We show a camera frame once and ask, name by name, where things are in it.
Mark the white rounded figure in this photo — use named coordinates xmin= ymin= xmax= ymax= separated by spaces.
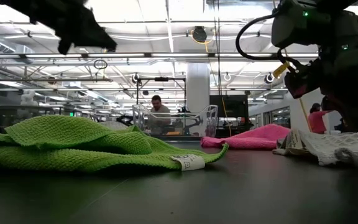
xmin=20 ymin=90 xmax=39 ymax=106

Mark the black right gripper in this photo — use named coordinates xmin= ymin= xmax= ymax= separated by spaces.
xmin=320 ymin=43 xmax=358 ymax=133

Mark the black coiled cable loop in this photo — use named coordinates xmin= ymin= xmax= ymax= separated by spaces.
xmin=93 ymin=58 xmax=108 ymax=70

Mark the clear plastic bin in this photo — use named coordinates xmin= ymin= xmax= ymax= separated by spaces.
xmin=131 ymin=104 xmax=219 ymax=138

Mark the black overhead frame rig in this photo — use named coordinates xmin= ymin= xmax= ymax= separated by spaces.
xmin=136 ymin=77 xmax=187 ymax=108

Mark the black hanging cable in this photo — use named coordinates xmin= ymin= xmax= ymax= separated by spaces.
xmin=213 ymin=0 xmax=222 ymax=96

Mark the green microfiber towel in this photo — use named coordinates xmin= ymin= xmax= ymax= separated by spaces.
xmin=0 ymin=114 xmax=229 ymax=172

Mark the person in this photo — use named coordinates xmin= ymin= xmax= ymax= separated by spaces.
xmin=149 ymin=95 xmax=172 ymax=127
xmin=308 ymin=102 xmax=334 ymax=134

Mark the yellow hanging cable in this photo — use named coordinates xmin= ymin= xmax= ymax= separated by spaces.
xmin=272 ymin=0 xmax=313 ymax=133

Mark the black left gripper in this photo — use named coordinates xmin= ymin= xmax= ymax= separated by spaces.
xmin=0 ymin=0 xmax=117 ymax=55

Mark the black looped camera cable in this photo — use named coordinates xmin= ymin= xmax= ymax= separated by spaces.
xmin=236 ymin=11 xmax=295 ymax=79

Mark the black cabinet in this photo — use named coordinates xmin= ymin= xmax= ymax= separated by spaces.
xmin=209 ymin=95 xmax=249 ymax=138

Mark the black ceiling cable reel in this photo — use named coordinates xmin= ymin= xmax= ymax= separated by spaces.
xmin=191 ymin=26 xmax=208 ymax=44

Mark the pink microfiber towel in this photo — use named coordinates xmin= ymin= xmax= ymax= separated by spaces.
xmin=200 ymin=123 xmax=291 ymax=151

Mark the thin yellow cable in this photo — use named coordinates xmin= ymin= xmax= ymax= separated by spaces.
xmin=221 ymin=98 xmax=232 ymax=138

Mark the white round pillar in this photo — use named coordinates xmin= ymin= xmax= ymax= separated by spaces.
xmin=186 ymin=63 xmax=211 ymax=113

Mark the long ceiling light strip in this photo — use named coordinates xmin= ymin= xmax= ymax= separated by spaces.
xmin=0 ymin=52 xmax=319 ymax=59

